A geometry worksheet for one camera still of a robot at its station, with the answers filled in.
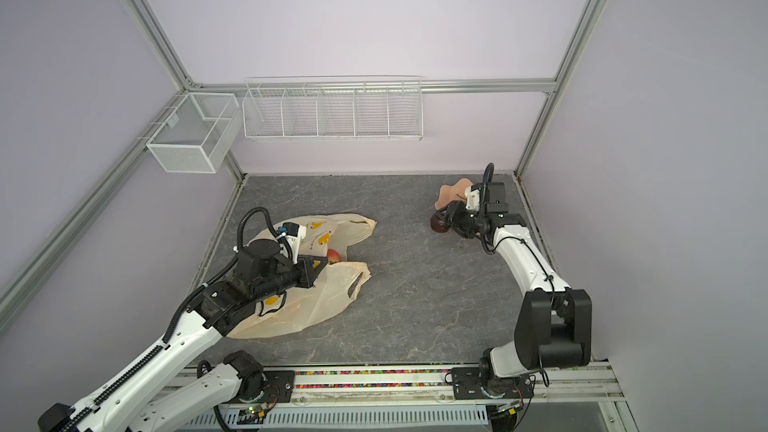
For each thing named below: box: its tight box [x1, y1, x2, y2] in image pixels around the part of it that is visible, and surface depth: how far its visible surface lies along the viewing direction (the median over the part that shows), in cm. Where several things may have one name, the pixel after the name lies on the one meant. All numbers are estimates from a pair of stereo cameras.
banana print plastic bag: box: [228, 214, 377, 339], surface depth 77 cm
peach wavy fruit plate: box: [434, 178, 474, 210], surface depth 113 cm
